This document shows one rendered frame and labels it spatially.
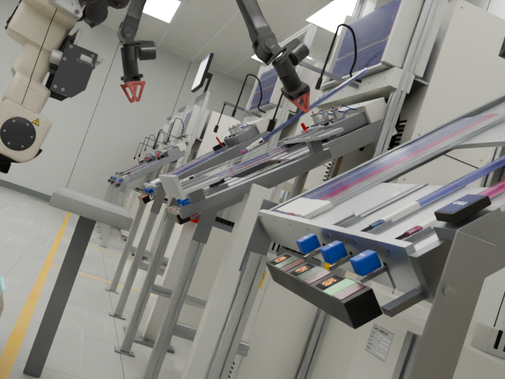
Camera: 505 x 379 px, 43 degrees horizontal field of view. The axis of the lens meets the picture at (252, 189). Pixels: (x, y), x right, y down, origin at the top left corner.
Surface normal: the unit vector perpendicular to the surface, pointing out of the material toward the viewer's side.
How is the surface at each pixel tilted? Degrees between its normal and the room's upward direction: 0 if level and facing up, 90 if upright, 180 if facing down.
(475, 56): 90
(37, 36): 90
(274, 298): 90
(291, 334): 90
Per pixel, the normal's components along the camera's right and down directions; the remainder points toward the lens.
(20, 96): 0.39, 0.08
